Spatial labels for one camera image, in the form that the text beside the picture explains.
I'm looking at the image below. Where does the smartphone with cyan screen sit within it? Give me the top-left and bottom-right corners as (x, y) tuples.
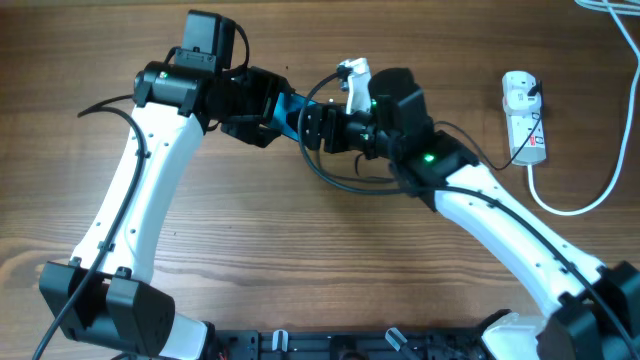
(268, 92), (305, 141)

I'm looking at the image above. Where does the black USB charging cable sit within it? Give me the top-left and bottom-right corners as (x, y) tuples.
(314, 79), (544, 184)

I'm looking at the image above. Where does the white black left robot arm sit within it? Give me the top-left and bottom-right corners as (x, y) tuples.
(39, 10), (294, 359)

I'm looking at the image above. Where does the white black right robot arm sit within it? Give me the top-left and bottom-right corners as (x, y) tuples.
(296, 68), (639, 359)

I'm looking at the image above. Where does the white charger adapter plug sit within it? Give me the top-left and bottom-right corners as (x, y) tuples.
(503, 89), (542, 116)

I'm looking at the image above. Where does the white power extension socket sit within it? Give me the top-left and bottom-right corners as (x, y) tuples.
(502, 71), (547, 166)

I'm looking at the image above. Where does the white coiled power cable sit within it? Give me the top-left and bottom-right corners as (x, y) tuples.
(526, 0), (640, 217)

